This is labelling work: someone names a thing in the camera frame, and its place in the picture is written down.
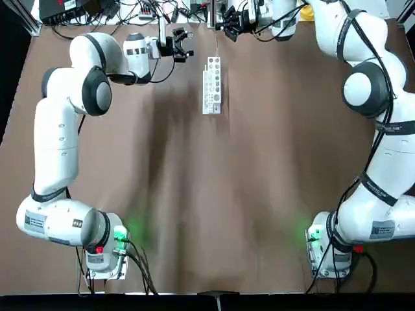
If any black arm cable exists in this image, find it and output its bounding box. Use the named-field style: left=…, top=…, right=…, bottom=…
left=76, top=64, right=160, bottom=295
left=306, top=9, right=398, bottom=294

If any black box with red logo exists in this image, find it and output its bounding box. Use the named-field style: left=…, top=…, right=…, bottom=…
left=38, top=0, right=88, bottom=25

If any aluminium frame post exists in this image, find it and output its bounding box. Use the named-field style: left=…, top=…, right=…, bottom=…
left=18, top=0, right=42, bottom=37
left=396, top=0, right=415, bottom=26
left=207, top=0, right=217, bottom=29

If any long black desk cable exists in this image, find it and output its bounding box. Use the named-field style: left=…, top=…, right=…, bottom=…
left=51, top=12, right=137, bottom=41

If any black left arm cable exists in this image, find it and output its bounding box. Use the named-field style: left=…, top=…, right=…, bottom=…
left=76, top=64, right=160, bottom=295

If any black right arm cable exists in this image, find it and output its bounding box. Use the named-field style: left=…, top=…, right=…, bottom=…
left=306, top=9, right=398, bottom=294

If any black hub cable bundle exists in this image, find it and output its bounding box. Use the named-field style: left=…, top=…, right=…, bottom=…
left=116, top=0, right=208, bottom=25

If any white test tube rack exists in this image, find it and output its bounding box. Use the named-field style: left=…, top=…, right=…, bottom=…
left=202, top=56, right=224, bottom=116

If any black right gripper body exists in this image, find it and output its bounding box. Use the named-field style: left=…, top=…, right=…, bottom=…
left=235, top=8, right=250, bottom=34

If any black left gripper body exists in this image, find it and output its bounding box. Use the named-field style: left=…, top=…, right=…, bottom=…
left=165, top=35, right=178, bottom=59

